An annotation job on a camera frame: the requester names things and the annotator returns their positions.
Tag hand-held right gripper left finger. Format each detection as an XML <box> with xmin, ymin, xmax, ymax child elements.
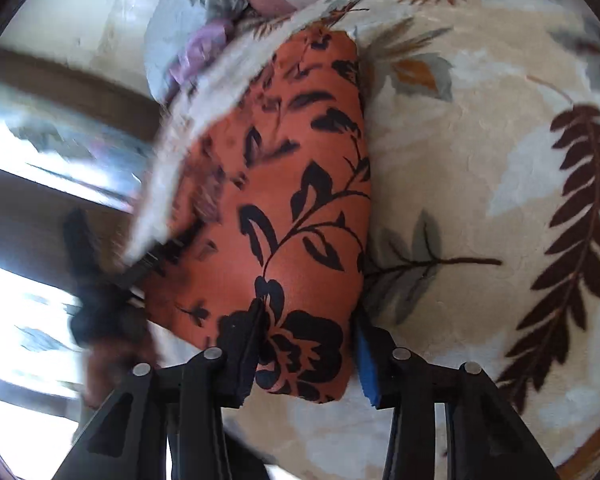
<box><xmin>52</xmin><ymin>299</ymin><xmax>277</xmax><ymax>480</ymax></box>

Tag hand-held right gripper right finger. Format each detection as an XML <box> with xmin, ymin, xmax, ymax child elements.
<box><xmin>355</xmin><ymin>310</ymin><xmax>563</xmax><ymax>480</ymax></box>

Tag person's left hand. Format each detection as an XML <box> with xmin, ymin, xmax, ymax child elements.
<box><xmin>82</xmin><ymin>330</ymin><xmax>162</xmax><ymax>408</ymax></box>

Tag light blue cloth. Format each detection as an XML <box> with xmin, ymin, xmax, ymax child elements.
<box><xmin>145</xmin><ymin>0</ymin><xmax>221</xmax><ymax>103</ymax></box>

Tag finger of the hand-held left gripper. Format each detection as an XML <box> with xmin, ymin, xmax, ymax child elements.
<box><xmin>122</xmin><ymin>225</ymin><xmax>208</xmax><ymax>291</ymax></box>

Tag orange floral pillow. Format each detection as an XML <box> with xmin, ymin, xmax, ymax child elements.
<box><xmin>142</xmin><ymin>25</ymin><xmax>373</xmax><ymax>406</ymax></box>

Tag brown wooden frame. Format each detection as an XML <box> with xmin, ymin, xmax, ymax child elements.
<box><xmin>0</xmin><ymin>50</ymin><xmax>163</xmax><ymax>133</ymax></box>

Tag purple crumpled cloth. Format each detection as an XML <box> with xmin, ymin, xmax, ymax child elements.
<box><xmin>172</xmin><ymin>17</ymin><xmax>233</xmax><ymax>87</ymax></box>

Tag cream leaf-printed blanket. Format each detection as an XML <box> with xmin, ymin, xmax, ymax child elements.
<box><xmin>125</xmin><ymin>0</ymin><xmax>600</xmax><ymax>480</ymax></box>

